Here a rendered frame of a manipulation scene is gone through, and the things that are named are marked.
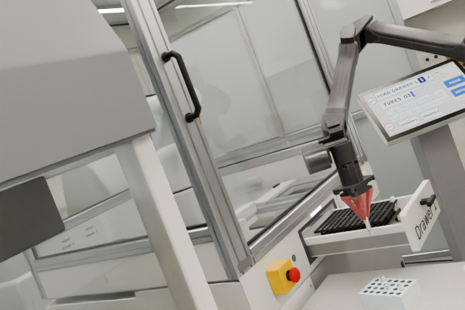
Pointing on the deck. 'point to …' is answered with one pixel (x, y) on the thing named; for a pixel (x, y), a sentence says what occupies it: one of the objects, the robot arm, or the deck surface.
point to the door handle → (185, 84)
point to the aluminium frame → (193, 143)
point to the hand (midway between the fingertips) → (364, 216)
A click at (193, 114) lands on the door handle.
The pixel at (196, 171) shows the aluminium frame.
